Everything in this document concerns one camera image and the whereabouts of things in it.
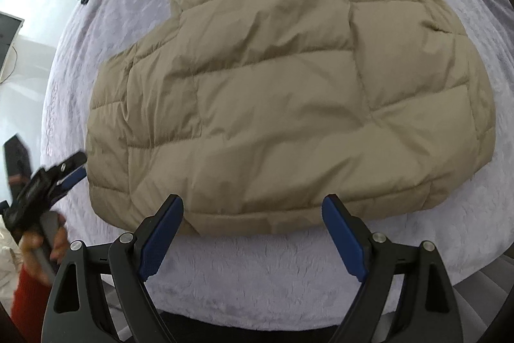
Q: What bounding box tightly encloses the beige puffer jacket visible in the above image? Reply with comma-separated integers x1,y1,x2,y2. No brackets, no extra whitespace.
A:
85,0,497,238

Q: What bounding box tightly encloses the thin black cable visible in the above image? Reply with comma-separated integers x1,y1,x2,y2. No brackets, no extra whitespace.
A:
0,45,19,85

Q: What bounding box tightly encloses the person's red-sleeved left forearm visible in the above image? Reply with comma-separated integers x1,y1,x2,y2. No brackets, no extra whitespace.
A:
11,266,52,343

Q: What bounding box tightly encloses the lavender fleece blanket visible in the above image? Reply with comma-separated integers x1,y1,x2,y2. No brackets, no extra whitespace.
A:
40,0,514,329

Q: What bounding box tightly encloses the person's left hand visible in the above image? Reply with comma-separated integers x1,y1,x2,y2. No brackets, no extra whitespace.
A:
18,214,69,286

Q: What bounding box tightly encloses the flat screen monitor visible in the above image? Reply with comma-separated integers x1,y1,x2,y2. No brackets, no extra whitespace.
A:
0,11,25,83

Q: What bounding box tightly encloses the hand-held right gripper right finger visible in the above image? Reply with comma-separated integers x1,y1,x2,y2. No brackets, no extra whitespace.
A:
321,194,472,343

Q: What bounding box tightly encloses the white crumpled cloth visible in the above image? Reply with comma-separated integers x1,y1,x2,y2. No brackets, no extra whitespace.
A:
0,220,25,291

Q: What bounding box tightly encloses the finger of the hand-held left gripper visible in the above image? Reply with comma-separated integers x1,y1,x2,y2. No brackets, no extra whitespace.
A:
47,152,88,177
51,168,87,204

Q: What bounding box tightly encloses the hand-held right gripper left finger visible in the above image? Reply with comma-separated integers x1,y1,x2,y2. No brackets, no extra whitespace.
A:
42,194,184,343

